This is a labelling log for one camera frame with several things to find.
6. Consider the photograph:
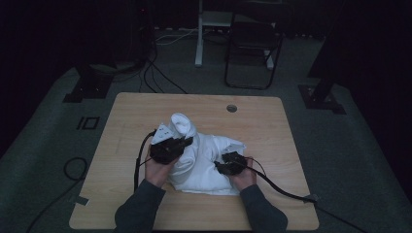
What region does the grey tape piece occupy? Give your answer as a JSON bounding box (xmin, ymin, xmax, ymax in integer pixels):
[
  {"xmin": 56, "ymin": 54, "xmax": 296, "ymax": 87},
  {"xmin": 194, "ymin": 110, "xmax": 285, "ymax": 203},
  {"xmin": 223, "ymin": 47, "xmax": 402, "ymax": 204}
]
[{"xmin": 74, "ymin": 194, "xmax": 90, "ymax": 207}]

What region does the person's right hand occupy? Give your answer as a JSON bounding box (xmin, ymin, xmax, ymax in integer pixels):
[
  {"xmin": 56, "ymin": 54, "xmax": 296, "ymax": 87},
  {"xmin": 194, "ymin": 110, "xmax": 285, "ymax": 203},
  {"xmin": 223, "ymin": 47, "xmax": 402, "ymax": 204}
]
[{"xmin": 227, "ymin": 156, "xmax": 258, "ymax": 192}]

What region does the black floor cables bundle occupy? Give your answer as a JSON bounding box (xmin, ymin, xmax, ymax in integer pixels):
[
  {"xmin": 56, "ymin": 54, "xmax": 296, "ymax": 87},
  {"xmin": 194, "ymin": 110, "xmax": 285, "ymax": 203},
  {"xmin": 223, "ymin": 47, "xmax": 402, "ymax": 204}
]
[{"xmin": 138, "ymin": 48, "xmax": 189, "ymax": 95}]

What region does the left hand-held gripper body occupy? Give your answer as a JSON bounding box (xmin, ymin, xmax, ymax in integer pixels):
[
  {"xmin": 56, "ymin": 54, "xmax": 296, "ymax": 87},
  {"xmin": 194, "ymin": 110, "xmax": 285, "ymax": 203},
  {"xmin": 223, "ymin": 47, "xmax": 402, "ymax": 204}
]
[{"xmin": 149, "ymin": 122, "xmax": 189, "ymax": 166}]

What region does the black stand with flat base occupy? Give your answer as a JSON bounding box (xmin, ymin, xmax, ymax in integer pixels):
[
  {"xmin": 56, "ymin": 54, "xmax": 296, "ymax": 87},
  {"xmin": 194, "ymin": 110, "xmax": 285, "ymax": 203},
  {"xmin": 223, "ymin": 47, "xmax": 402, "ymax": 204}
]
[
  {"xmin": 62, "ymin": 62, "xmax": 115, "ymax": 104},
  {"xmin": 297, "ymin": 57, "xmax": 347, "ymax": 116}
]

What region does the dark equipment tower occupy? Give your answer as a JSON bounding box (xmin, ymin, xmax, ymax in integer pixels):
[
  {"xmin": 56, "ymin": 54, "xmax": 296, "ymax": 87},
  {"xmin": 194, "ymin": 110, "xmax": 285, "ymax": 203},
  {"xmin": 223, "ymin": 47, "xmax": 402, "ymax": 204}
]
[{"xmin": 106, "ymin": 0, "xmax": 155, "ymax": 66}]

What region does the person's left hand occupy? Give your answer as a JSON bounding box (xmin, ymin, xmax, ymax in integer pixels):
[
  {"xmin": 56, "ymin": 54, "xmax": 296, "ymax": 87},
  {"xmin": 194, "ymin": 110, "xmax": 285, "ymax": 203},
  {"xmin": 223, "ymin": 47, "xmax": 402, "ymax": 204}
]
[{"xmin": 143, "ymin": 145, "xmax": 181, "ymax": 189}]

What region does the white desk frame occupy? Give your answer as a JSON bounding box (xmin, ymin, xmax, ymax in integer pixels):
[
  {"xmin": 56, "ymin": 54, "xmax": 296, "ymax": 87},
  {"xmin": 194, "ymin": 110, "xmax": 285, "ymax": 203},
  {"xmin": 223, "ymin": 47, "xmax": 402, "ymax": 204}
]
[{"xmin": 194, "ymin": 0, "xmax": 275, "ymax": 71}]

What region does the white skirt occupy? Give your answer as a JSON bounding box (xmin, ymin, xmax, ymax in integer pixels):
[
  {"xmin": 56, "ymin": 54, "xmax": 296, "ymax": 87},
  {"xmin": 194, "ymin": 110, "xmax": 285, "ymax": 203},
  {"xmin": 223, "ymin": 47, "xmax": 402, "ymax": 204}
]
[{"xmin": 159, "ymin": 112, "xmax": 248, "ymax": 196}]

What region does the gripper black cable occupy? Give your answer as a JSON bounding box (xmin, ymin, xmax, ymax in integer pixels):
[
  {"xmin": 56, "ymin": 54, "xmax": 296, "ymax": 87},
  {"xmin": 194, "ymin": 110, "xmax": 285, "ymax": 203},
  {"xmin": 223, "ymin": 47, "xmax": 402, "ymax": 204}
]
[
  {"xmin": 133, "ymin": 129, "xmax": 157, "ymax": 194},
  {"xmin": 244, "ymin": 156, "xmax": 369, "ymax": 233}
]

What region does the black folding chair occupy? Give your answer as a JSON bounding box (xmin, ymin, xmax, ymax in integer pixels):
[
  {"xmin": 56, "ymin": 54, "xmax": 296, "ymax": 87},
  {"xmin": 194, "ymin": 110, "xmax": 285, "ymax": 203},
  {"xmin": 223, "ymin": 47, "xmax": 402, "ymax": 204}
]
[{"xmin": 223, "ymin": 12, "xmax": 285, "ymax": 91}]

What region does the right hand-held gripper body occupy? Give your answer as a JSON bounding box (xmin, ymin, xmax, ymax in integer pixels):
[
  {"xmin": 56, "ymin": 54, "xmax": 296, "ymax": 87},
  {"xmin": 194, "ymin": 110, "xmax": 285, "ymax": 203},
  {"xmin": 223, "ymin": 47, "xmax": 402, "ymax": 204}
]
[{"xmin": 221, "ymin": 143, "xmax": 250, "ymax": 177}]

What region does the round grey floor base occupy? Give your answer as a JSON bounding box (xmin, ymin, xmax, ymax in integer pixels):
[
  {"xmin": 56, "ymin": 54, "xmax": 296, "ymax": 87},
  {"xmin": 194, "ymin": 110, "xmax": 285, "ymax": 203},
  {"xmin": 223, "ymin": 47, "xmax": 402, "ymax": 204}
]
[{"xmin": 88, "ymin": 61, "xmax": 144, "ymax": 75}]

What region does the looped black floor cable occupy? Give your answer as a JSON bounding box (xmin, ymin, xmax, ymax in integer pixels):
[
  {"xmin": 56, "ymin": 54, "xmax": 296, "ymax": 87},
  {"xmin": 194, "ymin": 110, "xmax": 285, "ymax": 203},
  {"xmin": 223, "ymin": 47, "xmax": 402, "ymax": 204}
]
[{"xmin": 25, "ymin": 156, "xmax": 89, "ymax": 233}]

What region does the white floor cable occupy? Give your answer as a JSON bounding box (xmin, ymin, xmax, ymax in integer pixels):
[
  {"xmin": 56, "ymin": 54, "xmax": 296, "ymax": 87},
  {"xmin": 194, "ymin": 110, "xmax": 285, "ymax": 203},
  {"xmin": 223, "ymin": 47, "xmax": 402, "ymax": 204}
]
[{"xmin": 154, "ymin": 27, "xmax": 200, "ymax": 47}]

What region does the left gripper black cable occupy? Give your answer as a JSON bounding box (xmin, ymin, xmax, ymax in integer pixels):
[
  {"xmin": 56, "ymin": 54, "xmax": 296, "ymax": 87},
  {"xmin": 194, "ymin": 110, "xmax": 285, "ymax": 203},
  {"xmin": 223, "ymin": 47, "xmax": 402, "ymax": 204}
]
[{"xmin": 133, "ymin": 129, "xmax": 157, "ymax": 194}]

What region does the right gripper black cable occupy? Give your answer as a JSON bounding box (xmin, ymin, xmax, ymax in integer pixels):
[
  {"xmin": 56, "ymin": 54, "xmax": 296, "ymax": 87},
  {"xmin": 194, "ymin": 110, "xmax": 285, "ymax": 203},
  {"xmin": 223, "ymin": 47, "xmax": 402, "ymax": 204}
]
[{"xmin": 244, "ymin": 156, "xmax": 369, "ymax": 233}]

